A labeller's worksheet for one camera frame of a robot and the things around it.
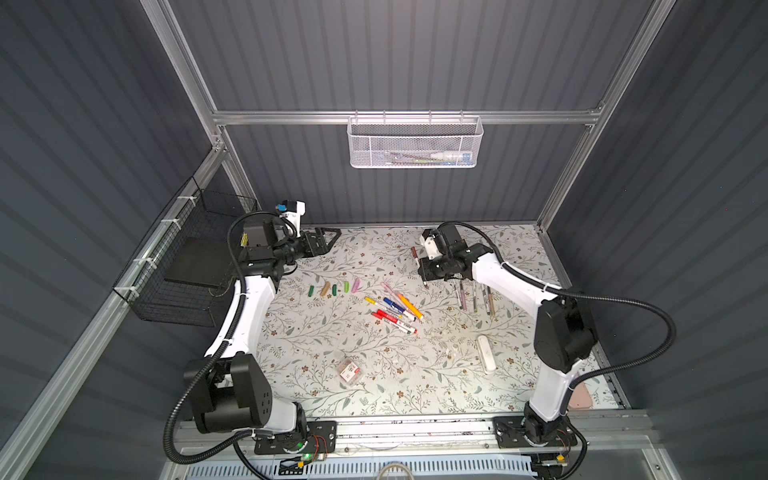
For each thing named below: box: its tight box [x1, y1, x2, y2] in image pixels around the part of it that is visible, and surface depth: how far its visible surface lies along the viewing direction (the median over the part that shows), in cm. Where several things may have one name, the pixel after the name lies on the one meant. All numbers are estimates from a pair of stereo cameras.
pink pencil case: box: [569, 381, 592, 410], surface depth 78 cm
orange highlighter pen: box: [398, 293, 424, 320], surface depth 98 cm
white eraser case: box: [477, 335, 497, 374], surface depth 86 cm
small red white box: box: [337, 358, 362, 386], surface depth 84 cm
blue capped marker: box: [383, 297, 417, 321], surface depth 97 cm
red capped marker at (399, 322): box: [376, 309, 418, 334], surface depth 95 cm
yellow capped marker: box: [364, 296, 403, 318], surface depth 98 cm
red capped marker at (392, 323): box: [371, 312, 412, 335], surface depth 95 cm
